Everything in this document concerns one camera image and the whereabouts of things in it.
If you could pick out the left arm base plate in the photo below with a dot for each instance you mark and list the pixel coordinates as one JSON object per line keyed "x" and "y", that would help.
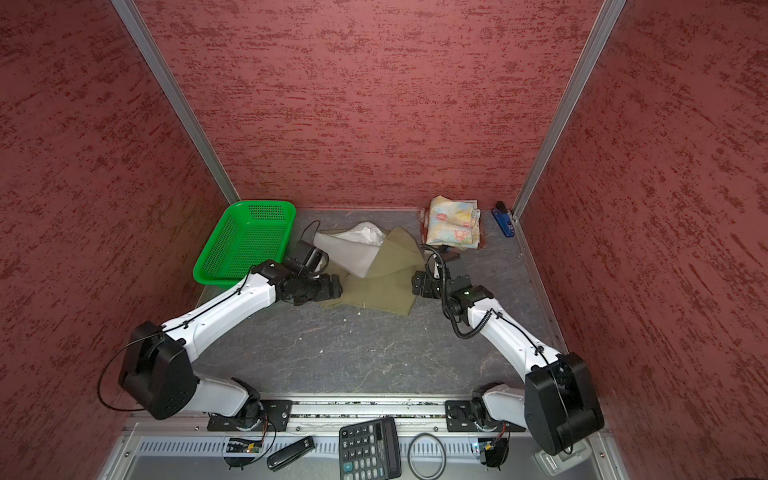
{"x": 279, "y": 414}

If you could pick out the left circuit board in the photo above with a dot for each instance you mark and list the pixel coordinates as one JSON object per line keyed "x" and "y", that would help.
{"x": 240, "y": 452}

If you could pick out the black calculator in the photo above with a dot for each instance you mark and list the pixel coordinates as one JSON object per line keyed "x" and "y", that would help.
{"x": 370, "y": 450}

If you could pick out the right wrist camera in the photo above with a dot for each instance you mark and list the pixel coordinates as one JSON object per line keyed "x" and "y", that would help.
{"x": 449, "y": 262}

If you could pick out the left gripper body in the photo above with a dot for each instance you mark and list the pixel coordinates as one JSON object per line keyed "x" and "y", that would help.
{"x": 317, "y": 288}

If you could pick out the left aluminium corner post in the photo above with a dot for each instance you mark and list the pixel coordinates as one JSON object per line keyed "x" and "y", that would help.
{"x": 138, "y": 30}

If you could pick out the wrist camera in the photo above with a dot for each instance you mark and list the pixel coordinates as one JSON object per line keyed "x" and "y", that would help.
{"x": 449, "y": 262}
{"x": 307, "y": 260}

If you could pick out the grey white box device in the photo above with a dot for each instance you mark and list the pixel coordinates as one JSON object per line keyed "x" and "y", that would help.
{"x": 554, "y": 465}

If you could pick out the blue clamp tool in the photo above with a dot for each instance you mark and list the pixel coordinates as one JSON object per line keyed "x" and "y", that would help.
{"x": 503, "y": 218}

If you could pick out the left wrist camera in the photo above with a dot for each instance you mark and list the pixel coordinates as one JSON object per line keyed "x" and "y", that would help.
{"x": 307, "y": 260}

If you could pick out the black remote stick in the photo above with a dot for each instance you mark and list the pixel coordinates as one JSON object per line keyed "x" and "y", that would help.
{"x": 289, "y": 454}

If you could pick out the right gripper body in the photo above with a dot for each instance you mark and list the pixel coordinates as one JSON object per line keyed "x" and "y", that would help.
{"x": 431, "y": 286}

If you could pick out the aluminium corner post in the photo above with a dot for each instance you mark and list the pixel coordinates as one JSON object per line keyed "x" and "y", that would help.
{"x": 138, "y": 30}
{"x": 601, "y": 30}

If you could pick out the aluminium front rail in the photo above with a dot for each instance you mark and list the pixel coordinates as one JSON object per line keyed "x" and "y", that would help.
{"x": 320, "y": 415}

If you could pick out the floral pastel skirt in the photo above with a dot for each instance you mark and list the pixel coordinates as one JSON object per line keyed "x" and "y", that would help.
{"x": 445, "y": 204}

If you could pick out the olive green skirt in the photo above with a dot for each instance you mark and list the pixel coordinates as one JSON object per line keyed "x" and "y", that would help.
{"x": 374, "y": 267}

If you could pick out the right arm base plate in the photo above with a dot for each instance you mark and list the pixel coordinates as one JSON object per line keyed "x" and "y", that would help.
{"x": 459, "y": 415}

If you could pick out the right aluminium corner post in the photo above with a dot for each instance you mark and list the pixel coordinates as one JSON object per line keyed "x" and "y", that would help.
{"x": 601, "y": 30}

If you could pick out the red plaid skirt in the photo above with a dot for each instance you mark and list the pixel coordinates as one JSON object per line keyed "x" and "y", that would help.
{"x": 480, "y": 240}

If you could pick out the green plastic basket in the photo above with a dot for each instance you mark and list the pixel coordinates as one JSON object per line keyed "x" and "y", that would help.
{"x": 248, "y": 233}

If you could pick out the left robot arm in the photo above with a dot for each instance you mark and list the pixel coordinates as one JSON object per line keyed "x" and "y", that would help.
{"x": 157, "y": 362}

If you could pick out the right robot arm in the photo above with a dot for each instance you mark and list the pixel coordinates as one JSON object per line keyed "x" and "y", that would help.
{"x": 558, "y": 405}

